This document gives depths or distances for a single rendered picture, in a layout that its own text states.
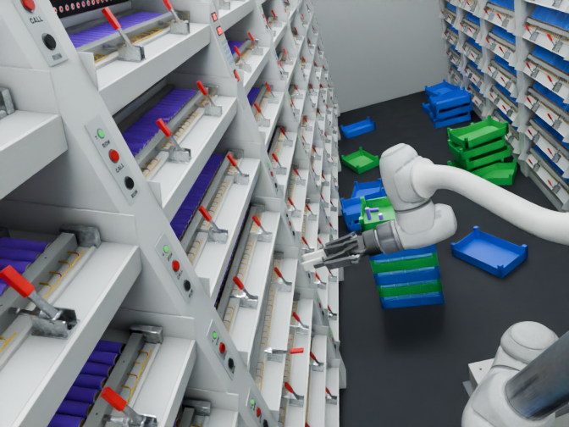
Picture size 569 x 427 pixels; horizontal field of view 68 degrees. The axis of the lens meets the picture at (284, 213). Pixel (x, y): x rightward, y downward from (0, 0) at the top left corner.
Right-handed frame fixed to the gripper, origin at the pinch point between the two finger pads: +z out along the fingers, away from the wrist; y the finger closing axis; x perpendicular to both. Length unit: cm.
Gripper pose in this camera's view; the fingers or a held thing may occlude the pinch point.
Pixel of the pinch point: (313, 260)
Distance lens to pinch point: 127.0
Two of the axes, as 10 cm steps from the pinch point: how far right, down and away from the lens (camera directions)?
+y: 1.0, -5.4, 8.4
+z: -9.0, 3.1, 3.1
